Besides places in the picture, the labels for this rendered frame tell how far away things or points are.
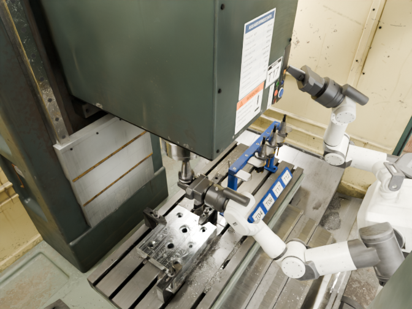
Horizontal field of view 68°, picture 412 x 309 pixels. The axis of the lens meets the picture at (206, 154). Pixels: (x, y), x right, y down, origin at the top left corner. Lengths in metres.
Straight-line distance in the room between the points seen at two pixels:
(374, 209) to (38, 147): 1.23
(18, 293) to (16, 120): 1.05
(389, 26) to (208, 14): 1.18
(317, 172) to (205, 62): 1.49
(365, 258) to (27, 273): 1.67
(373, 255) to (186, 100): 0.73
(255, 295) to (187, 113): 1.02
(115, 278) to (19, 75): 0.88
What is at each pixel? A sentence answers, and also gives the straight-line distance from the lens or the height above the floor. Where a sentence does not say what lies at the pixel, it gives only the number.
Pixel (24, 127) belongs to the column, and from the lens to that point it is 1.25.
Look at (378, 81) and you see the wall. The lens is 1.81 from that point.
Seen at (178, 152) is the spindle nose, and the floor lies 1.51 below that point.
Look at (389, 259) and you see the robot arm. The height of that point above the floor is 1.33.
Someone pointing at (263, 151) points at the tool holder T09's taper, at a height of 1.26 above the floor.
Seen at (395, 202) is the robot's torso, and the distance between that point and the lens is 1.25.
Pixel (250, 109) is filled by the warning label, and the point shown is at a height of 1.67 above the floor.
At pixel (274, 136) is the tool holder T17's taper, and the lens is 1.51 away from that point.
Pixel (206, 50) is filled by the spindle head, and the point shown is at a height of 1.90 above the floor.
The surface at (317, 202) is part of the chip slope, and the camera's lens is 2.00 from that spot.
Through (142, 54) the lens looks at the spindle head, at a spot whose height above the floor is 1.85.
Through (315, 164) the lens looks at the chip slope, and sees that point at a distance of 2.10.
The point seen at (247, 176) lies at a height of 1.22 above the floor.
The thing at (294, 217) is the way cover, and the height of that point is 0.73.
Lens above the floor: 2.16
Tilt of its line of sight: 40 degrees down
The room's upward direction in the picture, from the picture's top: straight up
